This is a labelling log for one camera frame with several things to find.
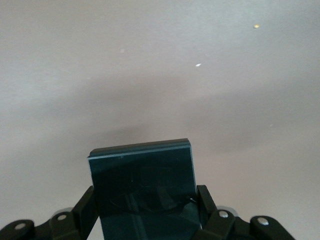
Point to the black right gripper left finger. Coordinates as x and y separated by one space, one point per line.
75 225

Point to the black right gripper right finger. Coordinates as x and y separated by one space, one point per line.
220 225

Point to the black smartphone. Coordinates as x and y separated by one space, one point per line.
142 180

